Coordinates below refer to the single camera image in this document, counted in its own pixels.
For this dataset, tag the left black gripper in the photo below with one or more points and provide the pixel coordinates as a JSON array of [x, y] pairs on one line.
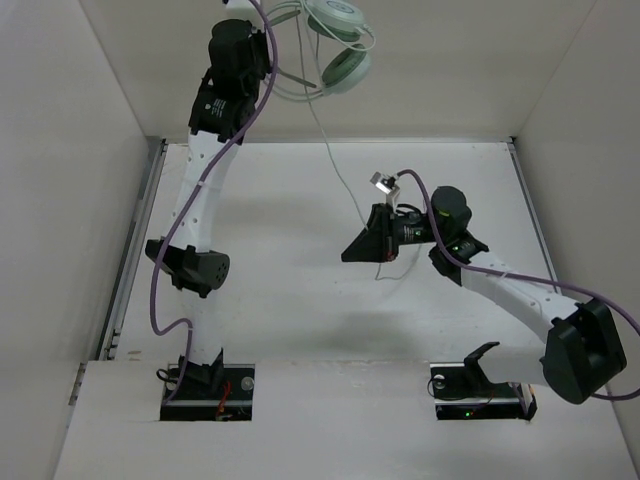
[[261, 39]]

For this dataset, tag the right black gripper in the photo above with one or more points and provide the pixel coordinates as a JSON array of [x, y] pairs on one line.
[[379, 243]]

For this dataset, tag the mint green headphones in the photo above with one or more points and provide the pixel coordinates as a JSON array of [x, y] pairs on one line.
[[340, 44]]

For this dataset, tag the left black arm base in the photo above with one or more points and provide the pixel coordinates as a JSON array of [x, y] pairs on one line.
[[231, 400]]

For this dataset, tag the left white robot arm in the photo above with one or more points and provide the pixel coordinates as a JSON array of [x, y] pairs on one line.
[[227, 103]]

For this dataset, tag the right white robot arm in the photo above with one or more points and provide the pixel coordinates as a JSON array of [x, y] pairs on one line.
[[581, 349]]

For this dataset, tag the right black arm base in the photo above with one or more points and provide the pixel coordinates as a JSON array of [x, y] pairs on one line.
[[456, 397]]

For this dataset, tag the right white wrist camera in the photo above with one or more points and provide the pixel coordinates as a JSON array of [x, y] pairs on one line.
[[387, 184]]

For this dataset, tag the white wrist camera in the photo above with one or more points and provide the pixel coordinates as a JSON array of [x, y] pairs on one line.
[[240, 9], [387, 184]]

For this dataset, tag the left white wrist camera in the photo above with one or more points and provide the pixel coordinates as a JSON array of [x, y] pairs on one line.
[[240, 9]]

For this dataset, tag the right aluminium rail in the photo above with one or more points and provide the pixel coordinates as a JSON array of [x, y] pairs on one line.
[[550, 270]]

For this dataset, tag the aluminium rail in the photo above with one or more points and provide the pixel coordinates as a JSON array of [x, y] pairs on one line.
[[550, 270], [110, 331]]

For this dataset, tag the left aluminium rail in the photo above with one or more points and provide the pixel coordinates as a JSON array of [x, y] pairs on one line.
[[110, 331]]

